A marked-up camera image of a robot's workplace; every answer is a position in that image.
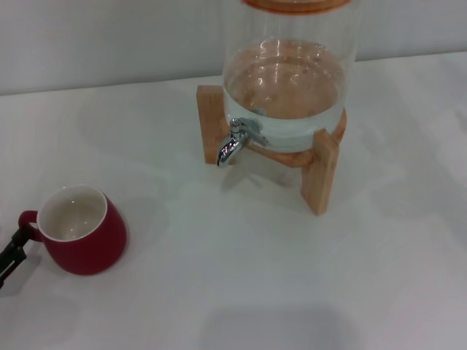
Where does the red ceramic cup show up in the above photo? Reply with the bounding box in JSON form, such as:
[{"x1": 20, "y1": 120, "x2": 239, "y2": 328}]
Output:
[{"x1": 18, "y1": 184, "x2": 131, "y2": 276}]

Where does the chrome faucet tap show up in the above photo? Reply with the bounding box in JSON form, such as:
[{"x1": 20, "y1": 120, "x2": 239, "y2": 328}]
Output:
[{"x1": 217, "y1": 117, "x2": 270, "y2": 169}]

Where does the wooden dispenser stand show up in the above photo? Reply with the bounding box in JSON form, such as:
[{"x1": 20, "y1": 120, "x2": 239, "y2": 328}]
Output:
[{"x1": 196, "y1": 84, "x2": 348, "y2": 217}]

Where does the glass drink dispenser jar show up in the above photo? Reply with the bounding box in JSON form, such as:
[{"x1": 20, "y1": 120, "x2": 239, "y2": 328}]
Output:
[{"x1": 221, "y1": 0, "x2": 366, "y2": 152}]

